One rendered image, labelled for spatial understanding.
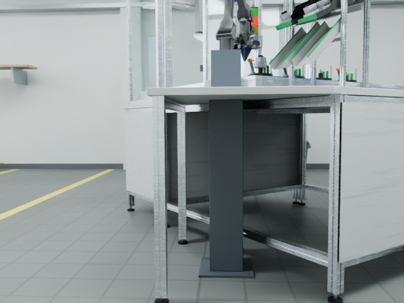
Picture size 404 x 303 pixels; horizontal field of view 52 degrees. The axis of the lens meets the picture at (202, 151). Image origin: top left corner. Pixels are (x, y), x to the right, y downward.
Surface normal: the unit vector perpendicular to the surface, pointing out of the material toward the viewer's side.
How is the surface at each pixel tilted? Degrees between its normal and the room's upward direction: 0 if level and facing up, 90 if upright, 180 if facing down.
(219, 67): 90
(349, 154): 90
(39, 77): 90
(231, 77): 90
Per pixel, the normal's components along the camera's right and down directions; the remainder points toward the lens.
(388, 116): 0.55, 0.06
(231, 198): -0.06, 0.07
